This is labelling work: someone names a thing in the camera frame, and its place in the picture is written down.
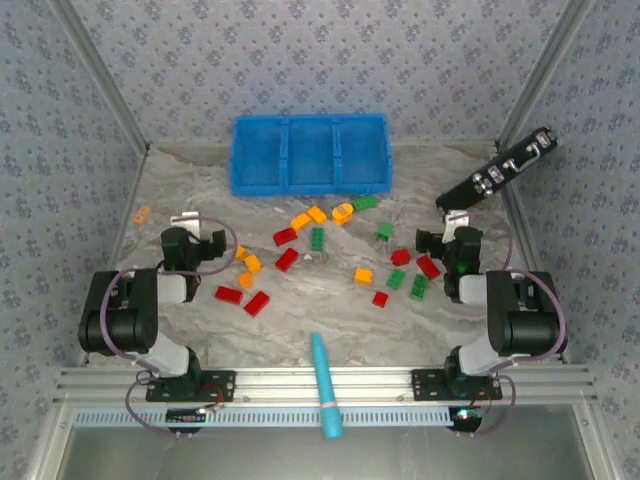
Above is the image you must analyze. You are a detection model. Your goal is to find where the blue three-compartment plastic bin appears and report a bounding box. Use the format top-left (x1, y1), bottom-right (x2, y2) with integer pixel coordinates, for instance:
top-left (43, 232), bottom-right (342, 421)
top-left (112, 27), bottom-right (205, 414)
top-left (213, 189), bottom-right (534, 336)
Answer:
top-left (228, 113), bottom-right (395, 197)

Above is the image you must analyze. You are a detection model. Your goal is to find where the small black circuit board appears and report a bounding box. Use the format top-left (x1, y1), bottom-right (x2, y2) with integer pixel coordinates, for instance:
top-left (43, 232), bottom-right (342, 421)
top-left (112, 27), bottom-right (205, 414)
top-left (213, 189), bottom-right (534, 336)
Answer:
top-left (166, 407), bottom-right (209, 426)

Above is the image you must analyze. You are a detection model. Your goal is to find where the teal marker pen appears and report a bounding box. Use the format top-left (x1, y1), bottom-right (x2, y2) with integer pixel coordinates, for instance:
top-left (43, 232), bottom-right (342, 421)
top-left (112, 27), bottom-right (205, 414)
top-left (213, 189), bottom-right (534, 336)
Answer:
top-left (310, 331), bottom-right (346, 441)

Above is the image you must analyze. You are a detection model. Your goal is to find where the round black controller board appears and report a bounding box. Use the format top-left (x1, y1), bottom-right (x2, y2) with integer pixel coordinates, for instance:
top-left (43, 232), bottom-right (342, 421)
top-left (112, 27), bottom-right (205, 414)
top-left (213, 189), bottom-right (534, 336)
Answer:
top-left (449, 405), bottom-right (485, 435)

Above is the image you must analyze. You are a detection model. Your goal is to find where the grey metal panel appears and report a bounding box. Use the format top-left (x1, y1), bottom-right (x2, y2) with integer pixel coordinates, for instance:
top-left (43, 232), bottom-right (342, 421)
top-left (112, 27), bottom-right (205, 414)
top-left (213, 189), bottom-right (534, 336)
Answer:
top-left (54, 424), bottom-right (601, 480)

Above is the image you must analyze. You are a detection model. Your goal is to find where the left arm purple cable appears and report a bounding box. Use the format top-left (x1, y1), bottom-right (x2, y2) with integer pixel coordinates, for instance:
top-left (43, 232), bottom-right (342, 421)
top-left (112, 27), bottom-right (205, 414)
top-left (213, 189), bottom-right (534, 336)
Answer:
top-left (99, 217), bottom-right (240, 439)

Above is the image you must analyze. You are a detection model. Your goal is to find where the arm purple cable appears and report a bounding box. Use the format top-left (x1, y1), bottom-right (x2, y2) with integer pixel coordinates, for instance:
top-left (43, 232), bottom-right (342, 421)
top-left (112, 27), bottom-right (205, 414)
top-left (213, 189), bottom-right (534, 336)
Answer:
top-left (99, 217), bottom-right (240, 439)
top-left (457, 209), bottom-right (570, 439)

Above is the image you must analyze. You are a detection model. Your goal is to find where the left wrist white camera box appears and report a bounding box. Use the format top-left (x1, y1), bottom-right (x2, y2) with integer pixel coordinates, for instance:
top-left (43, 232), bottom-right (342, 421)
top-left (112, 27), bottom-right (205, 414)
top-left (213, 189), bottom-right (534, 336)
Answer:
top-left (169, 211), bottom-right (201, 236)

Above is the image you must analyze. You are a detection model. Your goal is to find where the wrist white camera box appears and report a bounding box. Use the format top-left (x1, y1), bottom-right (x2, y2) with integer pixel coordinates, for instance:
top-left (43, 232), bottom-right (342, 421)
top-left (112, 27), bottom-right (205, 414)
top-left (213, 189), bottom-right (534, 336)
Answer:
top-left (446, 209), bottom-right (471, 242)
top-left (169, 211), bottom-right (201, 236)

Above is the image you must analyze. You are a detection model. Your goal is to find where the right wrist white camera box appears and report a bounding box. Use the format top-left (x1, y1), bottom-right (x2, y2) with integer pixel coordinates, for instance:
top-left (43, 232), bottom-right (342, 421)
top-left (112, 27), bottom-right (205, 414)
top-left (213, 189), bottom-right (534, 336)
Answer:
top-left (446, 209), bottom-right (471, 242)

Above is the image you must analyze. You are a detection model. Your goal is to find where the aluminium side rail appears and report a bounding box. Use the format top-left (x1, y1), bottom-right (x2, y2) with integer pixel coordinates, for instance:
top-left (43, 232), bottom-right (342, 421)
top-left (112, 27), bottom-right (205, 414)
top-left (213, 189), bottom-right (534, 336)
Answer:
top-left (497, 144), bottom-right (574, 364)
top-left (77, 144), bottom-right (151, 369)

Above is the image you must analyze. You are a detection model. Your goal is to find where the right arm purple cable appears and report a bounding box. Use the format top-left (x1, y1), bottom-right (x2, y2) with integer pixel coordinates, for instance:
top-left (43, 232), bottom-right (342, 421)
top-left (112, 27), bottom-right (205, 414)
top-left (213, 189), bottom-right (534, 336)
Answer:
top-left (457, 209), bottom-right (570, 439)

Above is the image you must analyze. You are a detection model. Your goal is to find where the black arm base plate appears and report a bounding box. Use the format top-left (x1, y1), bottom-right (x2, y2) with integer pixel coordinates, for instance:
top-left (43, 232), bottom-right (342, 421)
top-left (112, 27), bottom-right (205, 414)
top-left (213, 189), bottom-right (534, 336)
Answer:
top-left (410, 368), bottom-right (504, 403)
top-left (144, 368), bottom-right (237, 404)

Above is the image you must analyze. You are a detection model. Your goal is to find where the thin red wire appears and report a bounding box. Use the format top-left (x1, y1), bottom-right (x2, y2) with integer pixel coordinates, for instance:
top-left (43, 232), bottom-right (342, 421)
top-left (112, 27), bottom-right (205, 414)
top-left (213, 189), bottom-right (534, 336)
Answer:
top-left (202, 382), bottom-right (226, 414)
top-left (469, 384), bottom-right (494, 414)

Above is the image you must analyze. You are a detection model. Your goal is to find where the aluminium mounting rail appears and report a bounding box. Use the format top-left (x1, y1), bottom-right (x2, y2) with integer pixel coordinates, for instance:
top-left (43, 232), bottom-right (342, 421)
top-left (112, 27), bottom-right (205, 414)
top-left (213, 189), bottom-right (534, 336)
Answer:
top-left (52, 363), bottom-right (599, 406)

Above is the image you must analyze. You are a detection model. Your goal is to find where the slotted grey cable duct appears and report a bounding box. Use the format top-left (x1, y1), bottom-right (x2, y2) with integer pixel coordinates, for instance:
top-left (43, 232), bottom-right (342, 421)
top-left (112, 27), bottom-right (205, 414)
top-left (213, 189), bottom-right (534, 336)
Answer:
top-left (72, 405), bottom-right (484, 429)

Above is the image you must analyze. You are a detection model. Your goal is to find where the aluminium frame post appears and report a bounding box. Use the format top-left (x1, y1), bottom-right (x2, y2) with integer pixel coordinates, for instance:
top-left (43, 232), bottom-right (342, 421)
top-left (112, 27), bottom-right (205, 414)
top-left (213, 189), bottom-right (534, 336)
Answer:
top-left (493, 0), bottom-right (599, 151)
top-left (47, 0), bottom-right (152, 154)

